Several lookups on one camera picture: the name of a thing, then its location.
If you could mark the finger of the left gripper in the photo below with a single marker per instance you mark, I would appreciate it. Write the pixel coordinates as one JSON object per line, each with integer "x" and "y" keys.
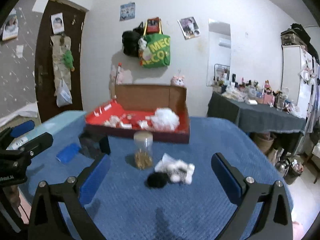
{"x": 11, "y": 133}
{"x": 34, "y": 147}

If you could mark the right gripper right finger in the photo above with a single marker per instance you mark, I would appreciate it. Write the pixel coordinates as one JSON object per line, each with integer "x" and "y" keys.
{"x": 274, "y": 219}

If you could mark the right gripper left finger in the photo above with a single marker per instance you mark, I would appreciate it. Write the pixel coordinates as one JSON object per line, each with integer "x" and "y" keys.
{"x": 46, "y": 219}

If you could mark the black fluffy pompom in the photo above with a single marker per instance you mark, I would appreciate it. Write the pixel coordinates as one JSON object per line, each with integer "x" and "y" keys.
{"x": 157, "y": 180}

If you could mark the white tissue paper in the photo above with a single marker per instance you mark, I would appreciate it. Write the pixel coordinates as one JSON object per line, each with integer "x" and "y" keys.
{"x": 166, "y": 160}

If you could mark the white black plush toy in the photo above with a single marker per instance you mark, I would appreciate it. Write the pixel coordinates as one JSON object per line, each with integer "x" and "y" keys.
{"x": 181, "y": 172}

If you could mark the white mesh bath pouf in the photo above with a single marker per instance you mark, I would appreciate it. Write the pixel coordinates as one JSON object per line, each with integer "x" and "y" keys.
{"x": 164, "y": 119}

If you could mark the small white plush piece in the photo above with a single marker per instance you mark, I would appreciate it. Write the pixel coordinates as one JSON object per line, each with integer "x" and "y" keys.
{"x": 115, "y": 122}

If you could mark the white device on mat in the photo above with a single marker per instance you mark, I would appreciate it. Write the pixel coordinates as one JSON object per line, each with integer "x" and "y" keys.
{"x": 18, "y": 143}

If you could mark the blue sponge block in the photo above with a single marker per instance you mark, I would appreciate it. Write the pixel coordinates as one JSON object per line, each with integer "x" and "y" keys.
{"x": 68, "y": 153}

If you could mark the light blue mat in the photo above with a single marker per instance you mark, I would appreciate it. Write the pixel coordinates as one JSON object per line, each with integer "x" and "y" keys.
{"x": 55, "y": 124}

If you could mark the plastic bag on door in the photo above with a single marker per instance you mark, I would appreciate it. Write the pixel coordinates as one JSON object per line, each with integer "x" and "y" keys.
{"x": 63, "y": 94}

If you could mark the black patterned gift box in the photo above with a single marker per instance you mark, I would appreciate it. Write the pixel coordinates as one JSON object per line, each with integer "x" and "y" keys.
{"x": 94, "y": 145}

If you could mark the blue knitted blanket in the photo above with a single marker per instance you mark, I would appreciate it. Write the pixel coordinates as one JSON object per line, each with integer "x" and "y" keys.
{"x": 124, "y": 207}

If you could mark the clear jar with gold beads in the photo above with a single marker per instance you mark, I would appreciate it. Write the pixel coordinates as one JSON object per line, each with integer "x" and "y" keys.
{"x": 143, "y": 154}

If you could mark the green plush on door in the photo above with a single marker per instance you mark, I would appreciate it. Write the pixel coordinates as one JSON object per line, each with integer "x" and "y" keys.
{"x": 68, "y": 60}

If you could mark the dark covered side table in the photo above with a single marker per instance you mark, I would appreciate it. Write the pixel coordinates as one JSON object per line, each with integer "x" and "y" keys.
{"x": 258, "y": 118}

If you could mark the orange tipped stick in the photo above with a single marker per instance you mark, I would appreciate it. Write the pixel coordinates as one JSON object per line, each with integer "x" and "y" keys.
{"x": 119, "y": 68}

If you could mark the open red cardboard box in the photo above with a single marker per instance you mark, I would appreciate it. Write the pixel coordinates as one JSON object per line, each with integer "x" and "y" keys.
{"x": 143, "y": 99}

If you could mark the portrait picture on door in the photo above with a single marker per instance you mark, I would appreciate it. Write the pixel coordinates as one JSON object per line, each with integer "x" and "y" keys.
{"x": 57, "y": 23}

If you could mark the dark brown door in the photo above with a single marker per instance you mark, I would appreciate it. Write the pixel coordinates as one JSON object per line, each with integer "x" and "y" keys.
{"x": 49, "y": 65}

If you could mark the green tote bag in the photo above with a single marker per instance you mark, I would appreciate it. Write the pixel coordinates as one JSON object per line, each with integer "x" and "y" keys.
{"x": 154, "y": 50}

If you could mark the white refrigerator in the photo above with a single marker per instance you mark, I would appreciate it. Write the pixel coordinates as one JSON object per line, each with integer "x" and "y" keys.
{"x": 297, "y": 67}

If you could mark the red box in tote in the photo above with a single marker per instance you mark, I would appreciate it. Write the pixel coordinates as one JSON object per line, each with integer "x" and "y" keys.
{"x": 153, "y": 25}

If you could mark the calendar on left wall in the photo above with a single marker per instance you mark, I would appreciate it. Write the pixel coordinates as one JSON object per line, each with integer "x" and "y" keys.
{"x": 10, "y": 29}

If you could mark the black bag on wall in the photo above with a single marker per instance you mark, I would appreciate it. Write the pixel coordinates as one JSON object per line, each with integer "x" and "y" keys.
{"x": 130, "y": 40}

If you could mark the pink plush keychain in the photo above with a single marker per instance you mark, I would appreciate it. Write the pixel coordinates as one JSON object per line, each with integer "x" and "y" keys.
{"x": 178, "y": 81}

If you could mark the blue poster on wall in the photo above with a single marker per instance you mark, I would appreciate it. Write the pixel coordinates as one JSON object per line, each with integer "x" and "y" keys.
{"x": 127, "y": 11}

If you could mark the wall mirror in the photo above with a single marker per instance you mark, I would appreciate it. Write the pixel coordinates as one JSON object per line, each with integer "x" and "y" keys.
{"x": 219, "y": 59}

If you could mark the photo poster on wall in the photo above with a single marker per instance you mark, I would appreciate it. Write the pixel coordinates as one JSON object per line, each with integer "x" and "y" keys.
{"x": 189, "y": 28}

